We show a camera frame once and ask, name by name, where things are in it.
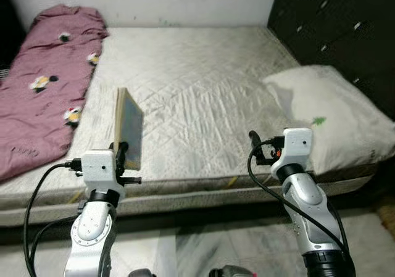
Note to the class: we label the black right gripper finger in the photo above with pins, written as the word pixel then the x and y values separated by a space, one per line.
pixel 255 144

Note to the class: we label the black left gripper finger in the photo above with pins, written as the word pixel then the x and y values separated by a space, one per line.
pixel 121 155

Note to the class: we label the colourful yellow-edged picture book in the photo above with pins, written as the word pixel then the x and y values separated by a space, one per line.
pixel 131 129

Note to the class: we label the white pillow green tree print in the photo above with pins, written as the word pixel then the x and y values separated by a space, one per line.
pixel 333 104

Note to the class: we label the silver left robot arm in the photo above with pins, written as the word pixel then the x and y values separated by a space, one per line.
pixel 92 234

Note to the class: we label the grey bed base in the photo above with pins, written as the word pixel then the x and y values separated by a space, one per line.
pixel 185 202

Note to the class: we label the beige quilted mattress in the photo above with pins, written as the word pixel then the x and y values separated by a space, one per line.
pixel 203 86

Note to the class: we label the grey robot left leg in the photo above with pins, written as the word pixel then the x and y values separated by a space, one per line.
pixel 142 272

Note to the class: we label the mauve cartoon print blanket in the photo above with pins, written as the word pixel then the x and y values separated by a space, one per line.
pixel 43 104

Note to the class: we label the brown woven floor mat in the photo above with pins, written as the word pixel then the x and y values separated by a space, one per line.
pixel 387 215

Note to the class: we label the black tufted headboard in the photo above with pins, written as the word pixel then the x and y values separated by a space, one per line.
pixel 345 30

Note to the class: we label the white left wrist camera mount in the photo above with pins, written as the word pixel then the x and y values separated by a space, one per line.
pixel 99 171

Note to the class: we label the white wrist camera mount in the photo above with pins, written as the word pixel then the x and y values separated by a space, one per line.
pixel 99 171
pixel 298 144

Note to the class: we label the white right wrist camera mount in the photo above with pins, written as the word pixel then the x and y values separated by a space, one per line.
pixel 298 144

